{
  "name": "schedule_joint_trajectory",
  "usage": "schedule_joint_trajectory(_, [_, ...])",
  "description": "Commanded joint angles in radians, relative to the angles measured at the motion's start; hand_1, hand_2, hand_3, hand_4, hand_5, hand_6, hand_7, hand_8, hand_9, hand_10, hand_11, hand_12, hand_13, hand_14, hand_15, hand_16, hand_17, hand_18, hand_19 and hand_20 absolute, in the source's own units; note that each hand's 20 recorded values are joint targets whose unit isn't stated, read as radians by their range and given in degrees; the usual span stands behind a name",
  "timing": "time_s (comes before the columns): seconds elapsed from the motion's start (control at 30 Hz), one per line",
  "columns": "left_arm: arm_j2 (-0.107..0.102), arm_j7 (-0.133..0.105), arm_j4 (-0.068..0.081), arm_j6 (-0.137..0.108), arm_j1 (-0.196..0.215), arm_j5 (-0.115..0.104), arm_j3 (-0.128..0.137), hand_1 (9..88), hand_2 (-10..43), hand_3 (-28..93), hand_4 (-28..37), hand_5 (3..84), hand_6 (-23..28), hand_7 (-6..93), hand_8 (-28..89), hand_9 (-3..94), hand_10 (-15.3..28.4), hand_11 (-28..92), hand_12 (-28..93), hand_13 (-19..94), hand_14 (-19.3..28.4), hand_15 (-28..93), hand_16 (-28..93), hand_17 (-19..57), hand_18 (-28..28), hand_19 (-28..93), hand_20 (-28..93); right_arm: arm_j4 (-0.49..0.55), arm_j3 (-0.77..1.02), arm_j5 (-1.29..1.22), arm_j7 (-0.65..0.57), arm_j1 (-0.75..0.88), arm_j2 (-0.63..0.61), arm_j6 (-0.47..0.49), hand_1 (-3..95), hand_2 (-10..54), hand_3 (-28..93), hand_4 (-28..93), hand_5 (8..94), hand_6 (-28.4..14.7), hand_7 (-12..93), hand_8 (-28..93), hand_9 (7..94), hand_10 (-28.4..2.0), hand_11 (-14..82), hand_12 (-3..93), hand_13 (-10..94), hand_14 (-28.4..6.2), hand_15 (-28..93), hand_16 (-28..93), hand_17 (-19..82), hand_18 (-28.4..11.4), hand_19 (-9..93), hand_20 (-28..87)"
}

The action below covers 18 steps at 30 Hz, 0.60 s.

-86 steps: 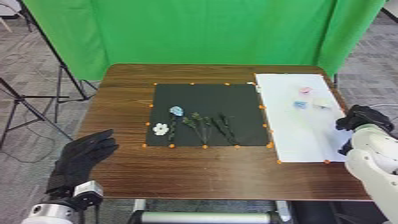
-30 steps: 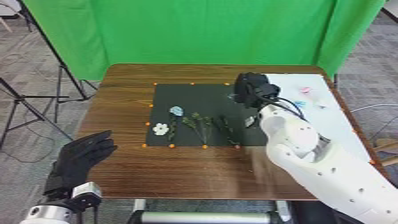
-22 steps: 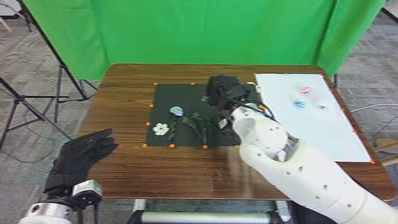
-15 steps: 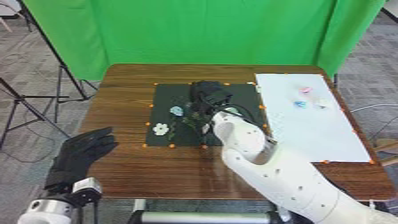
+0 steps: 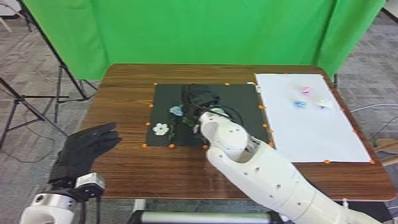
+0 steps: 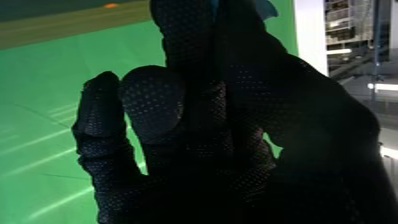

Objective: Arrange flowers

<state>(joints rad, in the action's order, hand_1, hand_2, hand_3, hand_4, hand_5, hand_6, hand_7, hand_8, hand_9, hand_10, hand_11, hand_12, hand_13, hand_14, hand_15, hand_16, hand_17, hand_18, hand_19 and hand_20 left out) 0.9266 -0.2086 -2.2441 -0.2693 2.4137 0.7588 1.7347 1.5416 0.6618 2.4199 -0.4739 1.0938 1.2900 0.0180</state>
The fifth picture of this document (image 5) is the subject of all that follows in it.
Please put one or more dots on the black tripod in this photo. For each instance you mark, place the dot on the black tripod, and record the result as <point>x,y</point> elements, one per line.
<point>24,100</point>

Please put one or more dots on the white sheet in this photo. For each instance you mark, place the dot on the white sheet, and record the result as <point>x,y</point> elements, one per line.
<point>308,133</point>

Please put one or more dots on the pink flower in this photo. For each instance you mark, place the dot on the pink flower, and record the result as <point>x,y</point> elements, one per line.
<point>306,89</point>

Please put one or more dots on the pale grey bar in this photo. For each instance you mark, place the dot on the pale grey bar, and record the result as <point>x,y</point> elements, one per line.
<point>201,218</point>

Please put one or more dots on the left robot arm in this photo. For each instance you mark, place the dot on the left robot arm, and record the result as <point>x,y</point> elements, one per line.
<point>54,206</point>

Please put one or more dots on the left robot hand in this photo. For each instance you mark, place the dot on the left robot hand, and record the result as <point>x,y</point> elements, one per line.
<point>82,150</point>

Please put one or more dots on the black backdrop stand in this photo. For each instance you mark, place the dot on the black backdrop stand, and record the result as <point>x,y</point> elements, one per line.
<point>59,63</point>

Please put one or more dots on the green sprig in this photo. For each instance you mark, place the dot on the green sprig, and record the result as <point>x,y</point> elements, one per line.
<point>189,121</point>

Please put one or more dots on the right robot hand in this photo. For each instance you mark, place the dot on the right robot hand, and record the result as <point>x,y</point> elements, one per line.
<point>200,96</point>

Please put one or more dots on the blue flower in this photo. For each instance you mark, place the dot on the blue flower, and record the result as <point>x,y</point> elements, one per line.
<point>299,104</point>
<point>176,110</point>

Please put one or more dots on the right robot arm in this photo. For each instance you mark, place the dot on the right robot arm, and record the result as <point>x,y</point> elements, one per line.
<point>267,173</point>

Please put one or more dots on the dark mat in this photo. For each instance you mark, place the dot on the dark mat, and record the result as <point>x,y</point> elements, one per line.
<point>237,96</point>

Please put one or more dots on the white flower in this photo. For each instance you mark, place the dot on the white flower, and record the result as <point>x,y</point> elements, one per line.
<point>160,129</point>
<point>324,102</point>

